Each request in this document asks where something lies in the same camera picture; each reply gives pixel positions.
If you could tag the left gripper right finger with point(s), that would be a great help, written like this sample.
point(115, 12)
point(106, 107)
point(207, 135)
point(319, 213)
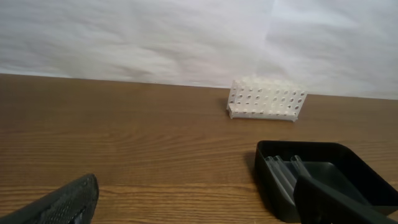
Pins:
point(326, 205)

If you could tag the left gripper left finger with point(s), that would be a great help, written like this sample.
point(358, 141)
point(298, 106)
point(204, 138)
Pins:
point(71, 202)

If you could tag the clear test tube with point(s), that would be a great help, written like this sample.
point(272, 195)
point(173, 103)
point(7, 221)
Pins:
point(300, 166)
point(286, 172)
point(275, 175)

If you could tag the black tray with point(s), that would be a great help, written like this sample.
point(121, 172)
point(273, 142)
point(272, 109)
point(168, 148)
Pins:
point(342, 155)

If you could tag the white test tube rack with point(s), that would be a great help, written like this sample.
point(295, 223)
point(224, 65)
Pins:
point(267, 99)

